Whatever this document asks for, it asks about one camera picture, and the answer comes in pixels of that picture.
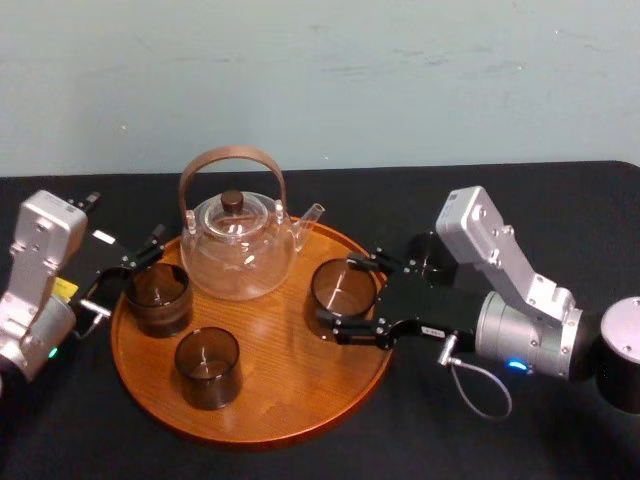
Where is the black table cloth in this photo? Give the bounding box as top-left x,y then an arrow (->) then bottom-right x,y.
0,159 -> 640,480

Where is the round wooden tray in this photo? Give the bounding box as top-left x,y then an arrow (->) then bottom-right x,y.
110,217 -> 396,446

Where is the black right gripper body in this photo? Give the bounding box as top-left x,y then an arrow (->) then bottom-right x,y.
374,269 -> 485,351

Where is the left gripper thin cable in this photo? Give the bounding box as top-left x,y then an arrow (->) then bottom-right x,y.
73,298 -> 112,342

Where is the smoky glass cup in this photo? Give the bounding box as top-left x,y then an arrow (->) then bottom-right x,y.
173,326 -> 245,412
304,259 -> 378,342
124,263 -> 194,339

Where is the glass teapot lid wooden knob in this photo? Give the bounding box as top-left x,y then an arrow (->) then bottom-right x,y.
204,188 -> 271,236

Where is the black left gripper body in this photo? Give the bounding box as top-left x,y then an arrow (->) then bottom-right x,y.
59,228 -> 134,314

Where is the glass teapot with wooden handle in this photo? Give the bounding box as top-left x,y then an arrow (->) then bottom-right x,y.
178,144 -> 326,302

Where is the right gripper grey cable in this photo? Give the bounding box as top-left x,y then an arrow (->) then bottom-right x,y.
437,334 -> 514,420

